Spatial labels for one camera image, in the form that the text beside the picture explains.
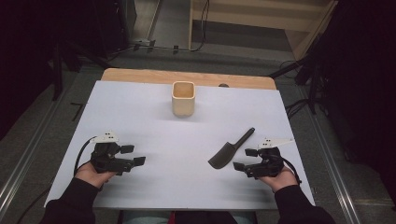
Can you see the white table mat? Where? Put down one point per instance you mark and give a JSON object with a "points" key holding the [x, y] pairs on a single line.
{"points": [[174, 183]]}

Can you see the black stand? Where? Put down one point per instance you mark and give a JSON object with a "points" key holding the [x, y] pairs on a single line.
{"points": [[59, 71], [311, 77]]}

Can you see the metal floor rail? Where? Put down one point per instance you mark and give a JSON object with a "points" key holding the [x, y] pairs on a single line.
{"points": [[333, 161], [21, 168]]}

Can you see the person's right hand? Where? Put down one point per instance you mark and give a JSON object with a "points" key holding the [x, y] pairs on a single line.
{"points": [[280, 180]]}

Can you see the beige square utensil holder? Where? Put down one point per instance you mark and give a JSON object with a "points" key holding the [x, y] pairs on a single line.
{"points": [[183, 105]]}

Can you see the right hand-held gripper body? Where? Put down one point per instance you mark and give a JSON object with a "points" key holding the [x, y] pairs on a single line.
{"points": [[264, 165]]}

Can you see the light wooden shelf unit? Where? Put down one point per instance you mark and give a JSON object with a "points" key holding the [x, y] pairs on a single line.
{"points": [[258, 18]]}

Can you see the person's left hand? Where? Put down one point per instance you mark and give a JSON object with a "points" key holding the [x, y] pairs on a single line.
{"points": [[91, 175]]}

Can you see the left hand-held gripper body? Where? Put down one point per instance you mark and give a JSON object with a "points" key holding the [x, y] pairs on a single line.
{"points": [[104, 160]]}

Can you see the black spatula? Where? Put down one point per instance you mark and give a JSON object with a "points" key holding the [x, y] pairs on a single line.
{"points": [[224, 155]]}

